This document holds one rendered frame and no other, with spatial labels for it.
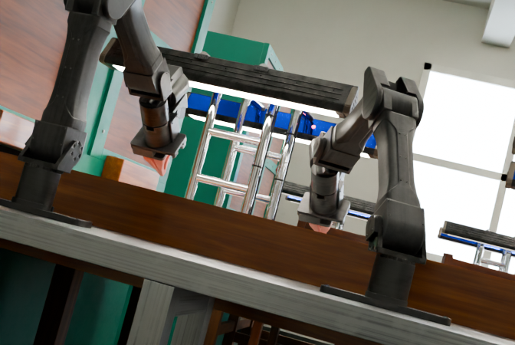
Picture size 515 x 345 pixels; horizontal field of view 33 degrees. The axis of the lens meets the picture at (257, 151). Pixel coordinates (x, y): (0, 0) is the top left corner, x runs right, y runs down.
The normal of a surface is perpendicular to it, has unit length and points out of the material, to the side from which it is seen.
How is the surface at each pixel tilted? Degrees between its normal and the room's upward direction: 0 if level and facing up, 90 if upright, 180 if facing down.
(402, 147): 55
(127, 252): 90
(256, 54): 90
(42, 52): 90
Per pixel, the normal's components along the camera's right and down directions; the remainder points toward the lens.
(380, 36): -0.16, -0.15
